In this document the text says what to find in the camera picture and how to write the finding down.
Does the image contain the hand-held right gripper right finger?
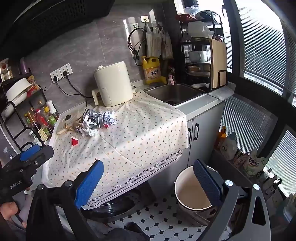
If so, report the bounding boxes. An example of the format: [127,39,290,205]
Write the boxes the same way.
[193,159,271,241]

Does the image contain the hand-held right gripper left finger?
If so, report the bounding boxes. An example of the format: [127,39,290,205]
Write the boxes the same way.
[25,159,104,241]

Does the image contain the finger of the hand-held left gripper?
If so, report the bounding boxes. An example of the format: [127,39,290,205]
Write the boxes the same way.
[23,146,55,172]
[20,144,41,162]

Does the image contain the white bucket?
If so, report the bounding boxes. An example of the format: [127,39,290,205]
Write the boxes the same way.
[174,165,228,219]

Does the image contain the silver foil packet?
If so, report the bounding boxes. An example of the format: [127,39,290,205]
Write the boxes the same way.
[83,109,102,129]

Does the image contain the person's left hand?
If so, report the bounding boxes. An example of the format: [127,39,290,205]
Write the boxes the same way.
[0,201,27,229]

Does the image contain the bottle with orange liquid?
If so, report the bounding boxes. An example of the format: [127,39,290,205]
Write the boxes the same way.
[24,100,59,142]

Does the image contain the washing machine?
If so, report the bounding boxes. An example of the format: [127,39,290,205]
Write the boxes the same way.
[81,178,158,223]

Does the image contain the brown wrappers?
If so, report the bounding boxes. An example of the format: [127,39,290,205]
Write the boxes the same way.
[65,118,84,132]

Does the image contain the white laundry detergent bottle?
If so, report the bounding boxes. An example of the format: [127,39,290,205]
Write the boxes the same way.
[220,132,238,160]

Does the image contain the black spice rack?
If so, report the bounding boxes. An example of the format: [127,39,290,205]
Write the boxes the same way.
[0,74,58,151]

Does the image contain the detergent refill bag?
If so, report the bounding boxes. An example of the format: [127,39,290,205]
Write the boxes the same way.
[243,148,269,176]

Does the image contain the floral white tablecloth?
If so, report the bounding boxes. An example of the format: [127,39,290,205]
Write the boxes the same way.
[42,89,188,209]

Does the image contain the grey sink cabinet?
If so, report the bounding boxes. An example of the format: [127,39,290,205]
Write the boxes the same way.
[173,93,226,179]

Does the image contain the white bowl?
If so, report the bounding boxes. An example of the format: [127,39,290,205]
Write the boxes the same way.
[6,77,34,102]

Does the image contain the purple cup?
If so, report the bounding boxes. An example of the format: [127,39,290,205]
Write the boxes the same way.
[20,57,31,75]

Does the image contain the white cloth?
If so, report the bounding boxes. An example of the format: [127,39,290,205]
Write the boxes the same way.
[207,87,235,101]

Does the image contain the steel sink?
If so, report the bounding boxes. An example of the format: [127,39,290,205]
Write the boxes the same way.
[144,83,206,106]

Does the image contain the cream air fryer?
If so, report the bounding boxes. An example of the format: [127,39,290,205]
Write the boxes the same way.
[91,61,134,107]

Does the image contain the small pink bottle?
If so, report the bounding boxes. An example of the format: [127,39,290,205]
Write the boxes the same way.
[168,66,176,85]

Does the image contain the steel pot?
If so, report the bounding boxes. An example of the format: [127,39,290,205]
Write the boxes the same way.
[186,62,211,72]

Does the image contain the black dish rack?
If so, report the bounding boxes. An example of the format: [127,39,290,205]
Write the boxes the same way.
[179,10,228,90]

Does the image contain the wooden cutting board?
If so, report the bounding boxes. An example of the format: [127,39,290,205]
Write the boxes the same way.
[210,38,228,90]

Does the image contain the yellow dish soap bottle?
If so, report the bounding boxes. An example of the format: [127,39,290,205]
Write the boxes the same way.
[142,56,167,85]

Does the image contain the white enamel pot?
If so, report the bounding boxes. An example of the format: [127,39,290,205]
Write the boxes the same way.
[188,50,207,63]

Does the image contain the black range hood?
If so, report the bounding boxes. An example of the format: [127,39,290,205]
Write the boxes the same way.
[0,0,116,61]

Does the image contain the hanging clear packet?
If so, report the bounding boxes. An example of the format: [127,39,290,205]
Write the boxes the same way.
[162,30,173,59]

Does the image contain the white plastic container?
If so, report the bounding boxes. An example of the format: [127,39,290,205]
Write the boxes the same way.
[187,21,214,39]

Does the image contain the window blinds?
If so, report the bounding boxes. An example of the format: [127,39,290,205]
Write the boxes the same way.
[223,0,296,197]

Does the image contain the clear plastic bag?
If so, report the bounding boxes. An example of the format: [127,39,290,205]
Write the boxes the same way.
[184,5,200,16]

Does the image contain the black kettle base cable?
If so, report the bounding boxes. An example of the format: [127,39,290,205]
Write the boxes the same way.
[54,77,88,112]

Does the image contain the black air fryer cable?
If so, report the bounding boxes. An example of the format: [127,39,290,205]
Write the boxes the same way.
[65,74,94,98]

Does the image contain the hanging black cable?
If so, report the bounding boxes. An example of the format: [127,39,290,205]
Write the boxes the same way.
[127,27,147,66]

